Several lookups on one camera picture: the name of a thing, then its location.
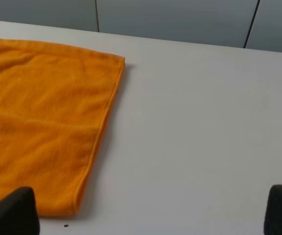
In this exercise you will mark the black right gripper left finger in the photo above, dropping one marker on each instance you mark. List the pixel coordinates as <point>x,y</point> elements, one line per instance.
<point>18,214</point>

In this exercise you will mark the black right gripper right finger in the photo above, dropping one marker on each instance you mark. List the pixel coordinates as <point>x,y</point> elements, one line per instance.
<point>273,216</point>

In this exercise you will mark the orange terry towel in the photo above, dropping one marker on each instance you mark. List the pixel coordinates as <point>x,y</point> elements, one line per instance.
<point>55,101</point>

